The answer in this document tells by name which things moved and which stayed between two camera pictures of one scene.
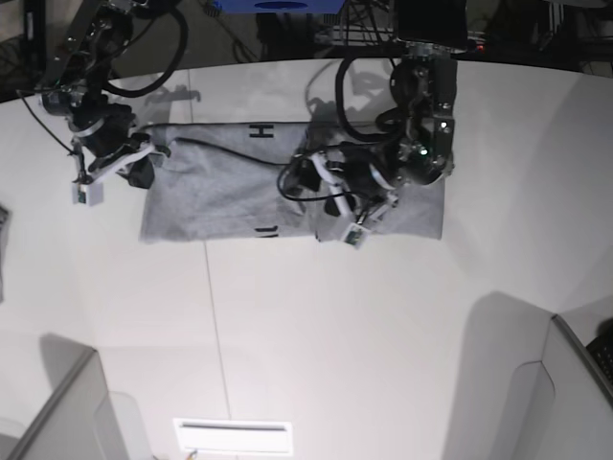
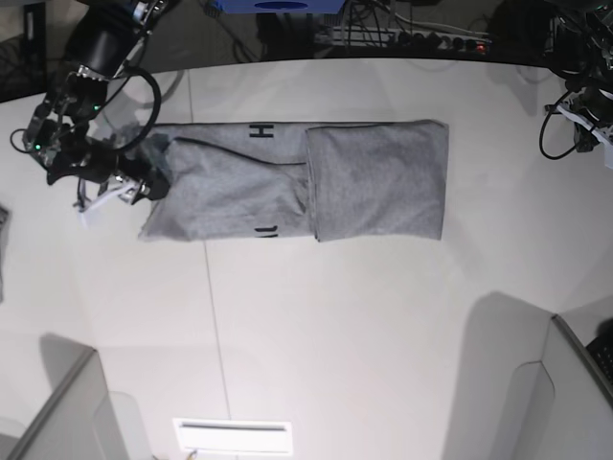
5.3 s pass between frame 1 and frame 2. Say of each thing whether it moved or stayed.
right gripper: moved
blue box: stayed
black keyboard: stayed
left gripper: moved
